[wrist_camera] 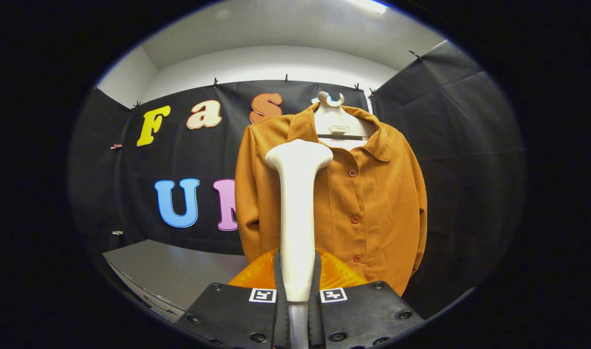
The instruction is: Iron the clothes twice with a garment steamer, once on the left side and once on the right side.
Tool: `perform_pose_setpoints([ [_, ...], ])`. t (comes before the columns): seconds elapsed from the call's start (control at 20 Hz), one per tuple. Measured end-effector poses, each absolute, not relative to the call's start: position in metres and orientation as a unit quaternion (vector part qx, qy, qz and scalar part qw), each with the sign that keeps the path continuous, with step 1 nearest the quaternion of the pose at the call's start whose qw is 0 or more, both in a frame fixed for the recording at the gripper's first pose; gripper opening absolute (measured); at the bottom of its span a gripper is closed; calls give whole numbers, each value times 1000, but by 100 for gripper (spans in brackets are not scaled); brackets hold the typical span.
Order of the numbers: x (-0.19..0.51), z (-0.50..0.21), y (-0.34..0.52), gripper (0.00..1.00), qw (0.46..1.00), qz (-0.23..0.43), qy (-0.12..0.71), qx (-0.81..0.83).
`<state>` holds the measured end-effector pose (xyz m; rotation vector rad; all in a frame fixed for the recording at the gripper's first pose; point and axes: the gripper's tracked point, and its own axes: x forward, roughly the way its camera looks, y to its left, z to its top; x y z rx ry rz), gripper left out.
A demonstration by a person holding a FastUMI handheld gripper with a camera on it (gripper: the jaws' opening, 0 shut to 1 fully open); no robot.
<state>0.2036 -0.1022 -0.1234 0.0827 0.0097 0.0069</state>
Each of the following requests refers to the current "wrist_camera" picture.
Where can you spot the grey drawer cabinet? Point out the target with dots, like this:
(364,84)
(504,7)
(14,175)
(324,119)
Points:
(179,271)

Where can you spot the orange button-up shirt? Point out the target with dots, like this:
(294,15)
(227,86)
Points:
(373,194)

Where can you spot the long ceiling light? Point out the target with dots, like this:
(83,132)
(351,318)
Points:
(370,5)

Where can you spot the row of black cloth clips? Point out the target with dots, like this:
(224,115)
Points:
(215,83)

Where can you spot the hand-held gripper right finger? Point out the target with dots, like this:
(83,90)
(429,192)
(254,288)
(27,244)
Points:
(368,315)

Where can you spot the white clothes hanger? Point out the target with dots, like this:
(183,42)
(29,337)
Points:
(336,121)

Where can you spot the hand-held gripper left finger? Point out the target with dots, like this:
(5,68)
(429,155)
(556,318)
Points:
(227,315)

